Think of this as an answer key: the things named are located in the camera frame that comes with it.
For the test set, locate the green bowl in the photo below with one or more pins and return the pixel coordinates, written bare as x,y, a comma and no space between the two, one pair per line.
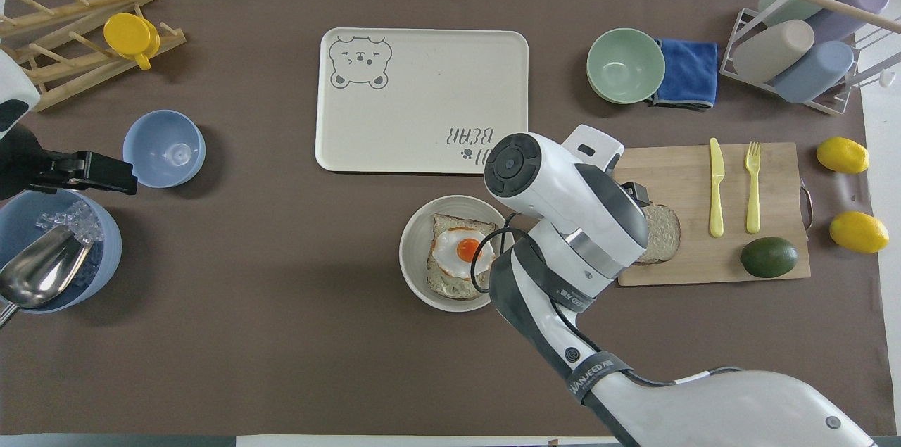
625,67

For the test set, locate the yellow plastic fork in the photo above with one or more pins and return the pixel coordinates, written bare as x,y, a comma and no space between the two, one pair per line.
753,193

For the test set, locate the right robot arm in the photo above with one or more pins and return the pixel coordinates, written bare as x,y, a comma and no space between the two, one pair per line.
563,193

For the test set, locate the purple tumbler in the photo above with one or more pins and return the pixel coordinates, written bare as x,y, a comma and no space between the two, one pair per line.
855,7

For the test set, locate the blue cloth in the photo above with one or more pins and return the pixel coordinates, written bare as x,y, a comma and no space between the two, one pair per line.
693,74

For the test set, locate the wooden cutting board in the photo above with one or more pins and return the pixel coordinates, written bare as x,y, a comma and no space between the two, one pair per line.
679,176

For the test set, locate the yellow lemon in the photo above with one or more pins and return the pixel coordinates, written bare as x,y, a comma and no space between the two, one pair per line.
859,232
842,155

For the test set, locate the cream tray with bear print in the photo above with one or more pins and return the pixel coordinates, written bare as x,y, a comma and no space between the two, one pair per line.
422,95

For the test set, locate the green avocado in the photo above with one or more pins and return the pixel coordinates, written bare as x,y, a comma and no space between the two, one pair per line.
769,257

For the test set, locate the yellow plastic cup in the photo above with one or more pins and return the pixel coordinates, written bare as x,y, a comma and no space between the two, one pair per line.
129,35

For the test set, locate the blue tumbler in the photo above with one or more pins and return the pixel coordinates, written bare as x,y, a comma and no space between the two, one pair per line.
816,72

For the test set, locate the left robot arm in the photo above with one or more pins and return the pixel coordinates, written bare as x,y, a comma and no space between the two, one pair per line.
14,84

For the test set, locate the white plate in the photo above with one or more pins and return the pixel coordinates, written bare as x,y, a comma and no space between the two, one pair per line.
415,257

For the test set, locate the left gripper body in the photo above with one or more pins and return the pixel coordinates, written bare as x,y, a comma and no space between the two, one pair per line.
28,165

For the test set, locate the clear ice cubes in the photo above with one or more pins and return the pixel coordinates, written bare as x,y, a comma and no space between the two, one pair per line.
70,223

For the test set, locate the wooden dish rack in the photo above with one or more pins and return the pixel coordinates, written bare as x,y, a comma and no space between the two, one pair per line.
67,74

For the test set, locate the plain bread slice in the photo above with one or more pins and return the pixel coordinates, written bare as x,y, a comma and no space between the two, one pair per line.
665,232

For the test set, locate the light blue bowl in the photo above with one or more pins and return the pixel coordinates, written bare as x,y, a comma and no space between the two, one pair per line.
158,151

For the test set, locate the bread slice under egg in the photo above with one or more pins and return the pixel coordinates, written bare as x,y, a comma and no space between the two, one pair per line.
445,285

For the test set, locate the blue ice bucket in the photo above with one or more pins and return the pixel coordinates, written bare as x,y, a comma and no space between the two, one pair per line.
105,257

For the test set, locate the fried egg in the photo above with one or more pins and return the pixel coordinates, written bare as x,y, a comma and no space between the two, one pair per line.
457,253

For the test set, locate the beige tumbler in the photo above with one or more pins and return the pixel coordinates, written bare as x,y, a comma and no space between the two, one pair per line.
774,49

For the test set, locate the yellow plastic knife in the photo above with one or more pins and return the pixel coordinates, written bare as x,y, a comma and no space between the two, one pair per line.
716,186

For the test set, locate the metal scoop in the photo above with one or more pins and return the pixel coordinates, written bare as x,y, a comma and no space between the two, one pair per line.
39,271

